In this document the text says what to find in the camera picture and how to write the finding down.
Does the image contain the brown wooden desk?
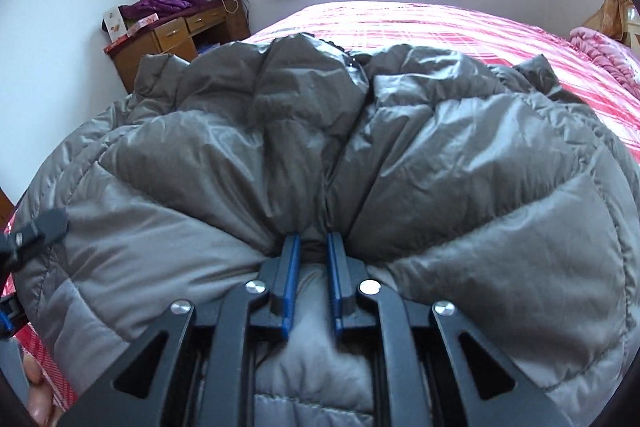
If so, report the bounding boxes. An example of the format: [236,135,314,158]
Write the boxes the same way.
[107,0,251,94]

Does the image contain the person's left hand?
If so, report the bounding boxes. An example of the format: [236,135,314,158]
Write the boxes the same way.
[22,351,65,427]

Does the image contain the purple cloth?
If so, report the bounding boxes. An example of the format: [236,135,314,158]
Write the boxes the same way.
[120,0,208,22]

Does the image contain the cream wooden headboard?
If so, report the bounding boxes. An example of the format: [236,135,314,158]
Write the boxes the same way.
[622,4,640,54]

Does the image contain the pink folded quilt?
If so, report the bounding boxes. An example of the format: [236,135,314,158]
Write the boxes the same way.
[570,26,640,100]

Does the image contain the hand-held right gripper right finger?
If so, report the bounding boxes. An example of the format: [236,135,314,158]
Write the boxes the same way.
[326,231,571,427]

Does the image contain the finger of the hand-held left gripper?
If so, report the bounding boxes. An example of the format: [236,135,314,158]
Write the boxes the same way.
[0,207,69,269]
[0,289,26,339]

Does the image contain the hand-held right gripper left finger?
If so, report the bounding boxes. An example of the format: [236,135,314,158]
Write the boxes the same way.
[82,233,303,427]

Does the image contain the grey puffer jacket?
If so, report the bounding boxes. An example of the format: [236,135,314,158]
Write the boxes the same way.
[10,32,640,427]

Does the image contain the white printed box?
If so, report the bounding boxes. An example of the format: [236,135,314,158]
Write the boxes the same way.
[102,6,126,42]

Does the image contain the flat red box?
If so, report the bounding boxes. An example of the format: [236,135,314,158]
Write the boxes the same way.
[103,18,161,54]

